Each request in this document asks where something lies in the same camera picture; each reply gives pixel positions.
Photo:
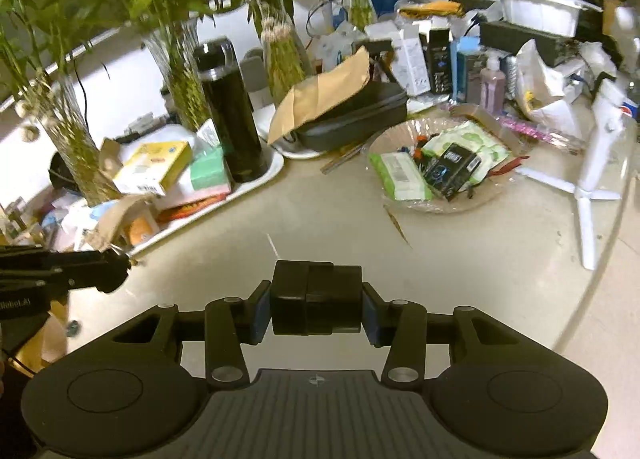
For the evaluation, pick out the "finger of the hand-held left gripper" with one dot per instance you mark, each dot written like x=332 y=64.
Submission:
x=95 y=271

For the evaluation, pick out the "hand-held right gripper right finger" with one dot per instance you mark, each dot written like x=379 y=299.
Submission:
x=372 y=316

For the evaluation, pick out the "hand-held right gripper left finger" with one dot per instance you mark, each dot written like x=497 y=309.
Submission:
x=260 y=316

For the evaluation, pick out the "black cylinder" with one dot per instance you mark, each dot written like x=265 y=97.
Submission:
x=315 y=299

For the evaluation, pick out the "crumpled brown paper bag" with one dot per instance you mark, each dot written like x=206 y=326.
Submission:
x=115 y=224

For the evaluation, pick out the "orange card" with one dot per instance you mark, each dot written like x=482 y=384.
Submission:
x=142 y=228

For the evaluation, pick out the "thin brown stick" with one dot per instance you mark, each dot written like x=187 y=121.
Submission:
x=398 y=226

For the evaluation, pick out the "tall glass vase with bamboo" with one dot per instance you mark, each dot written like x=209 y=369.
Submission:
x=75 y=159

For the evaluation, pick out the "yellow carton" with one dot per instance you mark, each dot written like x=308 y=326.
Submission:
x=150 y=169

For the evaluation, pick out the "clear glass plate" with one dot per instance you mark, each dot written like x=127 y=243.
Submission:
x=450 y=204

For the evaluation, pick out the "white tray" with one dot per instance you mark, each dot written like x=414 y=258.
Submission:
x=272 y=166

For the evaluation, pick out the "green and pink tissue pack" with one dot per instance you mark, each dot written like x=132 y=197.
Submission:
x=210 y=171

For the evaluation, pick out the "brown chopsticks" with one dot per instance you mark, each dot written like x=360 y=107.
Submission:
x=345 y=156

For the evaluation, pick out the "black packet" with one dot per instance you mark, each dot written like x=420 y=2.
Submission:
x=450 y=169

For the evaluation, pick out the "black thermos bottle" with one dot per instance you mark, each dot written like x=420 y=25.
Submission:
x=230 y=124

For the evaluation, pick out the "white and green wipes pack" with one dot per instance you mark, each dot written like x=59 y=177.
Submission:
x=475 y=141

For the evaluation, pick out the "black zip case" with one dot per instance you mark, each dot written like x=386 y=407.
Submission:
x=360 y=114

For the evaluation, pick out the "cut glass vase with bamboo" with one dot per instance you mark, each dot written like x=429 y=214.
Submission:
x=185 y=84

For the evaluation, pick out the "brown paper envelope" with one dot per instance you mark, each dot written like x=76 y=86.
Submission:
x=320 y=94

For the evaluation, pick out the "glass flask with bamboo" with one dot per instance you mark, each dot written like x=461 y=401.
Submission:
x=285 y=64

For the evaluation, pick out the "white carton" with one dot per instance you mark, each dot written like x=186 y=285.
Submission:
x=412 y=64

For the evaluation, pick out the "pink soap bottle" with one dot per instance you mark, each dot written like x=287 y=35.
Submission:
x=492 y=86

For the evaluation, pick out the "black carton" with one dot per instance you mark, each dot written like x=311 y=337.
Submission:
x=440 y=61

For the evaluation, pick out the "blue carton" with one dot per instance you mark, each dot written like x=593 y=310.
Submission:
x=467 y=69

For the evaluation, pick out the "white gimbal tripod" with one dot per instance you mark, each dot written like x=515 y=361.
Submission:
x=595 y=159

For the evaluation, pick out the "white crumpled plastic bag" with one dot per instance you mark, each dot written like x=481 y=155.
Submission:
x=545 y=79

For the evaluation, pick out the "yellow cloth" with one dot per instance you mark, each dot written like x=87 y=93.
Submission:
x=430 y=9

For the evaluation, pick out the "long dark box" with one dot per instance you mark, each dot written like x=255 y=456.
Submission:
x=525 y=39

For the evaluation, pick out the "cola bottle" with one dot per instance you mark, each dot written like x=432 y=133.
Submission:
x=630 y=106

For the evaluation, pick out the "white foam bowl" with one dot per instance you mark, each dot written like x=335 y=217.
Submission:
x=540 y=9

